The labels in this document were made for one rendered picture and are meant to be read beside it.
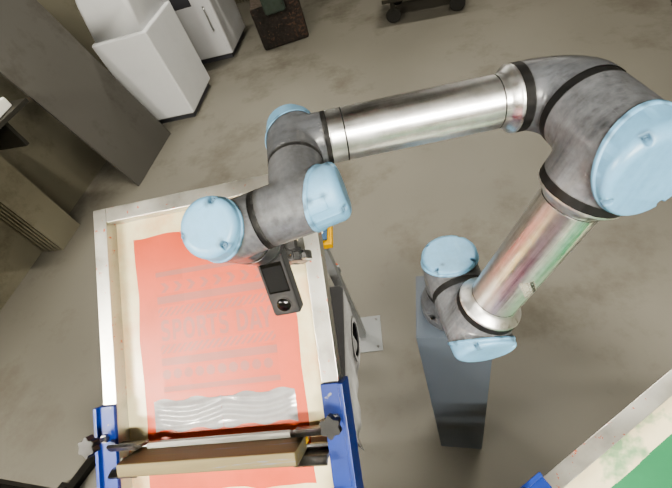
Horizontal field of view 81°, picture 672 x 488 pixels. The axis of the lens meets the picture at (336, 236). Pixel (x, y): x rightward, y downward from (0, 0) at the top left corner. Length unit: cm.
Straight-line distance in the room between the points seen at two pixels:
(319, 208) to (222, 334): 62
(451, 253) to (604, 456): 63
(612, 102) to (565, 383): 186
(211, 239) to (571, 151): 44
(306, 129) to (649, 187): 41
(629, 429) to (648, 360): 124
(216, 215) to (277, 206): 7
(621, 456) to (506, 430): 100
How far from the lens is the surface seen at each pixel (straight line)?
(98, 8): 482
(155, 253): 111
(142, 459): 106
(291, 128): 55
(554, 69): 62
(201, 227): 47
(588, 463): 118
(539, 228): 62
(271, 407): 98
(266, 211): 46
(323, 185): 44
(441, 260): 84
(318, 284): 88
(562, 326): 242
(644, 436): 127
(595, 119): 55
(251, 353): 98
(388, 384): 226
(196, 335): 104
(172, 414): 110
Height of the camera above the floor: 212
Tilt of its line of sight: 48 degrees down
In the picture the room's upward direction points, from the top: 22 degrees counter-clockwise
